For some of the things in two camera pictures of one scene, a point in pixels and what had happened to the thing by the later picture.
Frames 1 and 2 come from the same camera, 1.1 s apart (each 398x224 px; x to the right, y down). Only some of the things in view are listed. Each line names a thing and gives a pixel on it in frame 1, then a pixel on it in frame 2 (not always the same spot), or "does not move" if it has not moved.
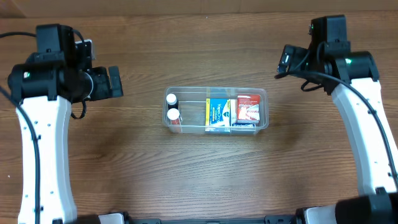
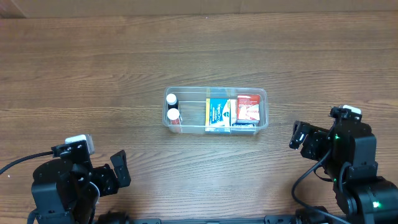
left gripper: x=115 y=81 to x=109 y=178
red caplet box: x=248 y=109 does not move
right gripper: x=286 y=59 to x=311 y=143
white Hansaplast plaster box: x=234 y=122 does not move
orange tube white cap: x=173 y=114 does not move
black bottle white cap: x=171 y=101 does not move
